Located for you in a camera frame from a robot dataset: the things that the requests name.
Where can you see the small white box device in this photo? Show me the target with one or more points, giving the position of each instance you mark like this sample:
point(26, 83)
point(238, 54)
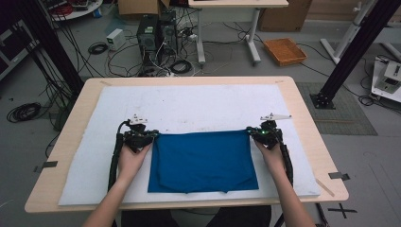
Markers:
point(115, 38)

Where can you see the blue cloth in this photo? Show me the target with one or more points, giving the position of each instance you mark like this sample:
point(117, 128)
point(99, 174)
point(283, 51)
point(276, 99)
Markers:
point(201, 160)

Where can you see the black tape cross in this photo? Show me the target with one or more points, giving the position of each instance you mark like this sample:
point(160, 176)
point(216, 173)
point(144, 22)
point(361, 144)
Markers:
point(342, 210)

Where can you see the white flat device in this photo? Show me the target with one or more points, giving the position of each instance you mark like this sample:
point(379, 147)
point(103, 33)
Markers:
point(389, 78)

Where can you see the round white table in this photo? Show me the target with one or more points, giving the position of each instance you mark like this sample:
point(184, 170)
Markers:
point(78, 11)

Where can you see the person's right hand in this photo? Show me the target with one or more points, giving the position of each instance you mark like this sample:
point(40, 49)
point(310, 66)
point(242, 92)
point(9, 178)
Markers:
point(274, 160)

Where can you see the grey floor mat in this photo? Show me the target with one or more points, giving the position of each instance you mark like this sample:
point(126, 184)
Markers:
point(346, 110)

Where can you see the orange woven basket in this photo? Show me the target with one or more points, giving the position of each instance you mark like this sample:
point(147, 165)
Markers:
point(285, 51)

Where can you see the person's left hand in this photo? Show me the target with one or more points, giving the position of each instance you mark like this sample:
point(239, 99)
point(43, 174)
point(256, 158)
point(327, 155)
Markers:
point(132, 164)

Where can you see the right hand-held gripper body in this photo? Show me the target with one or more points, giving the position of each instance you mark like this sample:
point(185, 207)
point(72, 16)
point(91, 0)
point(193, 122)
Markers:
point(269, 134)

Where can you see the thin wooden stick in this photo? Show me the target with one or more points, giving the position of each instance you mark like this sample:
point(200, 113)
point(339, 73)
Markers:
point(324, 187)

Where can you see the white felt mat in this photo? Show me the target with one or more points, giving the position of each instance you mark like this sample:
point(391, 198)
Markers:
point(201, 104)

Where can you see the person's dark trousers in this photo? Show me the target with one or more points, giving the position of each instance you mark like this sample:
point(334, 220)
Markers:
point(195, 217)

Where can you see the white metal frame desk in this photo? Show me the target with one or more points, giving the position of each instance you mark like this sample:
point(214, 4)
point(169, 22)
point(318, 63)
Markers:
point(239, 3)

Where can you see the large closed cardboard box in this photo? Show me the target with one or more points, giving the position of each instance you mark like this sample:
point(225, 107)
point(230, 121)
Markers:
point(283, 15)

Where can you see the black aluminium column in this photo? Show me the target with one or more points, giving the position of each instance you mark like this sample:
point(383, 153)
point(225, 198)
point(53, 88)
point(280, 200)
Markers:
point(50, 47)
point(356, 53)

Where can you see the black tape strip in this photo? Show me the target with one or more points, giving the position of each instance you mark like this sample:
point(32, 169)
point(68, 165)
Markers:
point(47, 165)
point(339, 176)

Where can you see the white tube stand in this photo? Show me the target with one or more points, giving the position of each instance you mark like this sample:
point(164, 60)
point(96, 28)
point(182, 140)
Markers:
point(346, 34)

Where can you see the black computer tower green label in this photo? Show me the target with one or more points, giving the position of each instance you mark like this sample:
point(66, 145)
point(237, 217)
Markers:
point(147, 38)

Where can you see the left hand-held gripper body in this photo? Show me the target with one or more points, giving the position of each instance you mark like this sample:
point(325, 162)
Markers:
point(135, 138)

